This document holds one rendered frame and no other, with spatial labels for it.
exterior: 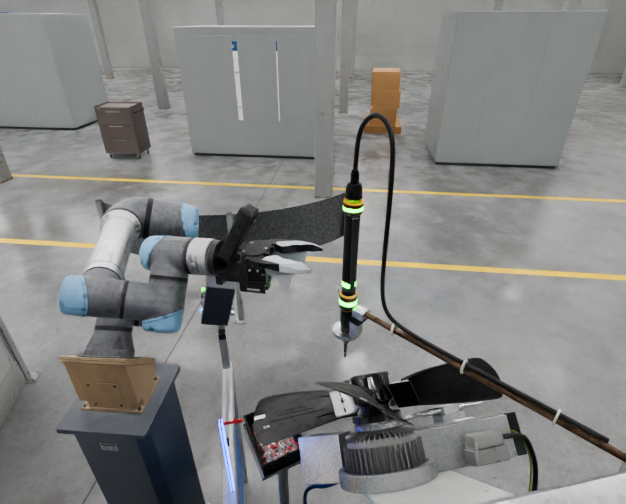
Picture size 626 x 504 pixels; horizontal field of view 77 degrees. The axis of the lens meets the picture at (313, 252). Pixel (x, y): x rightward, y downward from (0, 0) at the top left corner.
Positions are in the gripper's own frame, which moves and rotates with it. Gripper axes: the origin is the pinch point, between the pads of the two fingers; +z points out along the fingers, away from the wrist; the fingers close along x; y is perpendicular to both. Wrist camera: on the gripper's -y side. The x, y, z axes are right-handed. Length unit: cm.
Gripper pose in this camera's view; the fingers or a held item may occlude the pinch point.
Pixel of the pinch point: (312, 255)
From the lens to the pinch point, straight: 73.8
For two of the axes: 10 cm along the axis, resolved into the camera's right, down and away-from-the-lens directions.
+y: 0.3, 9.1, 4.2
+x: -2.4, 4.1, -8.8
